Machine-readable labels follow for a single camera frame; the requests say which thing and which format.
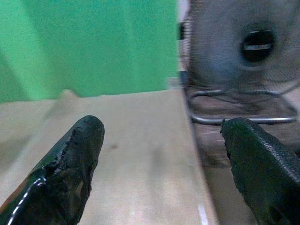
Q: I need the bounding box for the grey floor fan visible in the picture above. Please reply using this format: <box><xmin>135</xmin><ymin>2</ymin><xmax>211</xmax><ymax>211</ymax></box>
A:
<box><xmin>177</xmin><ymin>0</ymin><xmax>300</xmax><ymax>125</ymax></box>

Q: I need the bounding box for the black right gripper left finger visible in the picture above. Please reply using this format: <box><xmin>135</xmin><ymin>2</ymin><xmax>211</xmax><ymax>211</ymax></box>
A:
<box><xmin>0</xmin><ymin>115</ymin><xmax>105</xmax><ymax>225</ymax></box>

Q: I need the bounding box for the green backdrop cloth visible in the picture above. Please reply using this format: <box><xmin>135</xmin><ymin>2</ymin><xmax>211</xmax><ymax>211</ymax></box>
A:
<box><xmin>0</xmin><ymin>0</ymin><xmax>181</xmax><ymax>104</ymax></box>

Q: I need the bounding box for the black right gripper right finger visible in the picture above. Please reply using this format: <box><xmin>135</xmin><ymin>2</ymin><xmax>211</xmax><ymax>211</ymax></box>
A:
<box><xmin>220</xmin><ymin>117</ymin><xmax>300</xmax><ymax>225</ymax></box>

